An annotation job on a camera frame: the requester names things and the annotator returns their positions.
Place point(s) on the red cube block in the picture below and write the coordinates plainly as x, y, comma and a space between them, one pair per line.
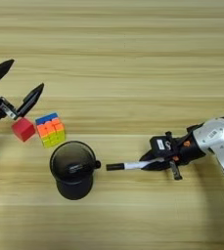
23, 129

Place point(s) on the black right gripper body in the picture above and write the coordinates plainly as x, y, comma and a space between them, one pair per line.
190, 149

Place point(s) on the multicolour puzzle cube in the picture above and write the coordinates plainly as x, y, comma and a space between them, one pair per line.
51, 131

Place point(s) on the black mesh pen cup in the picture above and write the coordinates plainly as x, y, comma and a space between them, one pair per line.
72, 190

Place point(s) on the labelled black box right gripper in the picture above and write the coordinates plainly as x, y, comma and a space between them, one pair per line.
159, 144

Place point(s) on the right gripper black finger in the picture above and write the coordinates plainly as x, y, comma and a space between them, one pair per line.
159, 166
152, 155

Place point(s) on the white marker with black cap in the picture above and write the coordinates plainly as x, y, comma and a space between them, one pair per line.
134, 165

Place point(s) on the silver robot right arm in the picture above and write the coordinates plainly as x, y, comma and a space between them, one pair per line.
217, 135

